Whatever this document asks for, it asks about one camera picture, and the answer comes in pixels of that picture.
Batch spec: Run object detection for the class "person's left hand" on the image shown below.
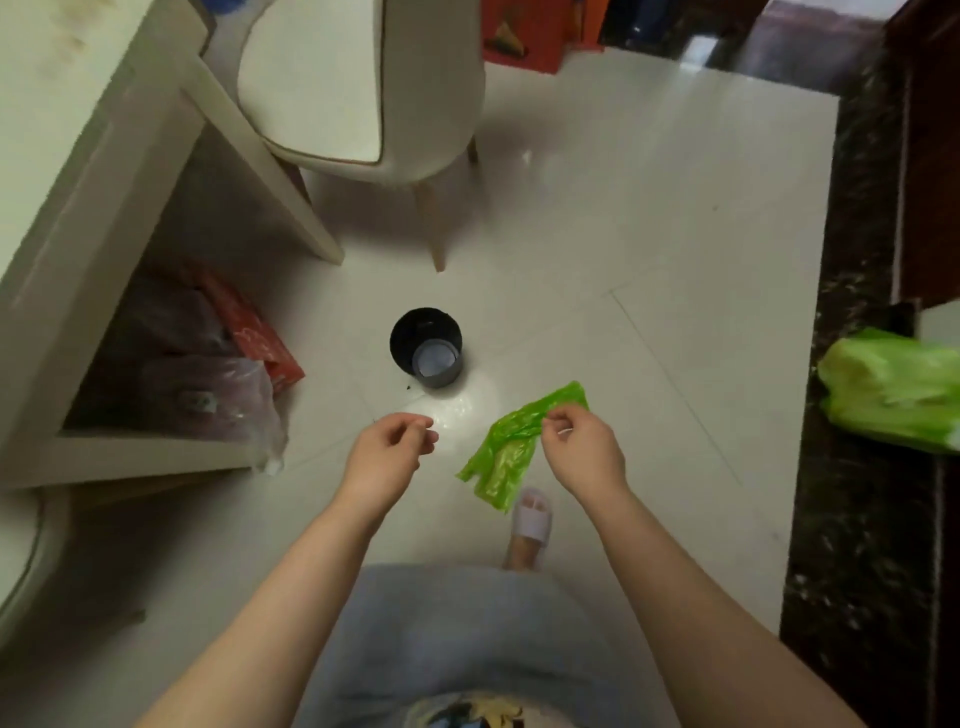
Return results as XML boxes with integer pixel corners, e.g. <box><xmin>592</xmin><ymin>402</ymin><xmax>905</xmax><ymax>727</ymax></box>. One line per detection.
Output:
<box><xmin>337</xmin><ymin>412</ymin><xmax>440</xmax><ymax>526</ymax></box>

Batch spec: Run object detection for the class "person's right hand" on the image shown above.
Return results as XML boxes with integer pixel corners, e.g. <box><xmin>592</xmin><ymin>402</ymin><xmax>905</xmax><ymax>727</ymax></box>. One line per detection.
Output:
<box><xmin>539</xmin><ymin>403</ymin><xmax>630</xmax><ymax>511</ymax></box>

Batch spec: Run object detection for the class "new green bag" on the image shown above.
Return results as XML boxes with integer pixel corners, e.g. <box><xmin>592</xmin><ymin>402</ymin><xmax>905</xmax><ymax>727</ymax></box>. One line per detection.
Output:
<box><xmin>455</xmin><ymin>380</ymin><xmax>590</xmax><ymax>514</ymax></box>

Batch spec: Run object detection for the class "small black trash bin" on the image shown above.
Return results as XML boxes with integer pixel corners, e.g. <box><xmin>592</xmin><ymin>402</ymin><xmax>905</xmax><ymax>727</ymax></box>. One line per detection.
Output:
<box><xmin>389</xmin><ymin>307</ymin><xmax>465</xmax><ymax>390</ymax></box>

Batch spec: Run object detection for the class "person's left forearm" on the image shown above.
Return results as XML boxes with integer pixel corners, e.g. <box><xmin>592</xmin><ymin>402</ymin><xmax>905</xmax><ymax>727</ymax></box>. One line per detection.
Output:
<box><xmin>134</xmin><ymin>487</ymin><xmax>384</xmax><ymax>728</ymax></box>

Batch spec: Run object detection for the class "person's right forearm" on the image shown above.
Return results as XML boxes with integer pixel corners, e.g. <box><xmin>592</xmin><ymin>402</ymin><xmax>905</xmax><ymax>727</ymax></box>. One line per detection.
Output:
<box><xmin>584</xmin><ymin>479</ymin><xmax>868</xmax><ymax>728</ymax></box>

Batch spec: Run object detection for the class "clear plastic bag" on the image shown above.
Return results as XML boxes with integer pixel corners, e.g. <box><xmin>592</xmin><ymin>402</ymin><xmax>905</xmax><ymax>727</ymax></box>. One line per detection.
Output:
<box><xmin>138</xmin><ymin>356</ymin><xmax>290</xmax><ymax>475</ymax></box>

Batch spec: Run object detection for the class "red paper gift bag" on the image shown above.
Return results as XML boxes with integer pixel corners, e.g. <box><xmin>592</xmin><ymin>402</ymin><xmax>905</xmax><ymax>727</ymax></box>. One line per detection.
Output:
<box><xmin>191</xmin><ymin>266</ymin><xmax>307</xmax><ymax>395</ymax></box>

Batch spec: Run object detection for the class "grey printed shirt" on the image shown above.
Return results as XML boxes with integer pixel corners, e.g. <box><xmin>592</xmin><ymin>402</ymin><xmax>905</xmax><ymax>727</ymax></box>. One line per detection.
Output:
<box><xmin>292</xmin><ymin>563</ymin><xmax>676</xmax><ymax>728</ymax></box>

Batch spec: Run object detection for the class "cream dining chair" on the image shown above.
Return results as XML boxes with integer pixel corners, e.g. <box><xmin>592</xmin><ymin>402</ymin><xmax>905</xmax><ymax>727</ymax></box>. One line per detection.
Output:
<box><xmin>236</xmin><ymin>0</ymin><xmax>487</xmax><ymax>274</ymax></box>

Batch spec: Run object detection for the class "red cardboard box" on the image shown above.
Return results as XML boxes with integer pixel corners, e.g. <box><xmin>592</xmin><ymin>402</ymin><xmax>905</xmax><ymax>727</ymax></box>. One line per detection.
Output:
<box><xmin>481</xmin><ymin>0</ymin><xmax>571</xmax><ymax>75</ymax></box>

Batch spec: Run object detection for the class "cream wooden table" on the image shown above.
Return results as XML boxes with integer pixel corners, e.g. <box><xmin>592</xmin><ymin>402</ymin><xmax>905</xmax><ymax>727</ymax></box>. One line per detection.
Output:
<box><xmin>0</xmin><ymin>0</ymin><xmax>346</xmax><ymax>493</ymax></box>

